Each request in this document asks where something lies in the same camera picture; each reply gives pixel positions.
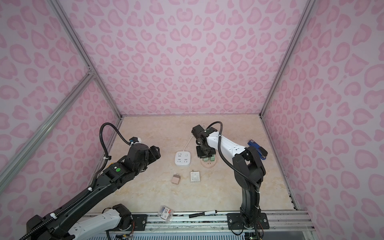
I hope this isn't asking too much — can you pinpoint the white charger plug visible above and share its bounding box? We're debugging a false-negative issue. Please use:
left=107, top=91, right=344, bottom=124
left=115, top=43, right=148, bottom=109
left=190, top=171, right=201, bottom=183

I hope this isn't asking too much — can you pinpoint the pink charger plug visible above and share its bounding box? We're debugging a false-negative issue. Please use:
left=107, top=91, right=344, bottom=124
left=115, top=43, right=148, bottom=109
left=171, top=174, right=181, bottom=185

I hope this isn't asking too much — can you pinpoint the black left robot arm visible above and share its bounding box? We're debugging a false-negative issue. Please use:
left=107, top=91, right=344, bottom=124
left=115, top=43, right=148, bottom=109
left=22, top=123, right=161, bottom=240

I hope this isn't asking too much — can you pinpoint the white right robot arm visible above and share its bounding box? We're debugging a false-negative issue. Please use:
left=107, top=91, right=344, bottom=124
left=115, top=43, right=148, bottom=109
left=192, top=121, right=266, bottom=228

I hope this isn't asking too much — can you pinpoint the pink round power strip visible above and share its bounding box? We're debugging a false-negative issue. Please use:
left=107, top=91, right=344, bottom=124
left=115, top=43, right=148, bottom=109
left=200, top=159, right=217, bottom=169

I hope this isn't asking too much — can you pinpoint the white square power strip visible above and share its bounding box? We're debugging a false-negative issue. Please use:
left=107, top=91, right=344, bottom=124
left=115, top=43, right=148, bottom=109
left=175, top=151, right=191, bottom=167

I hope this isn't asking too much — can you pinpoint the blue stapler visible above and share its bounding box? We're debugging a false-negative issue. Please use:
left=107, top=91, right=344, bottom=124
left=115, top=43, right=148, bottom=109
left=248, top=140, right=268, bottom=160

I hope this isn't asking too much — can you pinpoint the small clear plastic box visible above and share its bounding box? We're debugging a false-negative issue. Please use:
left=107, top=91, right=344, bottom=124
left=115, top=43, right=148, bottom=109
left=157, top=205, right=174, bottom=222

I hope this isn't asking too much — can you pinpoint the black marker pen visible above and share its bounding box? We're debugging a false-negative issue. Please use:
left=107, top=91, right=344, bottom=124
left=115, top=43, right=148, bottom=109
left=189, top=210, right=217, bottom=219

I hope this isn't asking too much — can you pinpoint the white power cord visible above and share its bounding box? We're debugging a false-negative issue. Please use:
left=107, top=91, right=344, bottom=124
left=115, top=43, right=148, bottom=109
left=182, top=123, right=207, bottom=152

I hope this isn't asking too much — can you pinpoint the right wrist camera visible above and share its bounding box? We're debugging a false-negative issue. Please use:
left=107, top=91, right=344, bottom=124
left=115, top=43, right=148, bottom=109
left=192, top=125, right=207, bottom=139

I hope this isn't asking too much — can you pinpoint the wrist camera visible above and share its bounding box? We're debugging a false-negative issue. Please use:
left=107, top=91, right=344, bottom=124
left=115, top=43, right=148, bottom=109
left=192, top=125, right=207, bottom=139
left=129, top=137, right=142, bottom=145

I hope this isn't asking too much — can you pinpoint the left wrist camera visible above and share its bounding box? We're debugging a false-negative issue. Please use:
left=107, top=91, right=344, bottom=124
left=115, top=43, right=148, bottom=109
left=129, top=137, right=142, bottom=145

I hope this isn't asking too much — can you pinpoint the aluminium diagonal frame bar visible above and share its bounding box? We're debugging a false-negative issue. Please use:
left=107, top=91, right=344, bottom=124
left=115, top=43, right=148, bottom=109
left=1, top=71, right=95, bottom=193

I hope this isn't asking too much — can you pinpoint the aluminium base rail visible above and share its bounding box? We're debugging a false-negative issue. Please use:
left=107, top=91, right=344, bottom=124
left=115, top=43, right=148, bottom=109
left=69, top=209, right=318, bottom=240

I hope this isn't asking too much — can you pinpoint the aluminium frame post left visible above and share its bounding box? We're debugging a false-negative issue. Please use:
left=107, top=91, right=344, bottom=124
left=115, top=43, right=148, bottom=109
left=47, top=0, right=123, bottom=120

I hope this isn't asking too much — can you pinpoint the aluminium frame post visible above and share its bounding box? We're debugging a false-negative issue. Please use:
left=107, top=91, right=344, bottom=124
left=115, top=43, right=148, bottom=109
left=259, top=0, right=318, bottom=119
left=47, top=0, right=123, bottom=120

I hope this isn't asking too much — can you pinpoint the aluminium frame post right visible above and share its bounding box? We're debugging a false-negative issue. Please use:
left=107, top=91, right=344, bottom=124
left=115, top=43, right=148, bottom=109
left=259, top=0, right=318, bottom=119

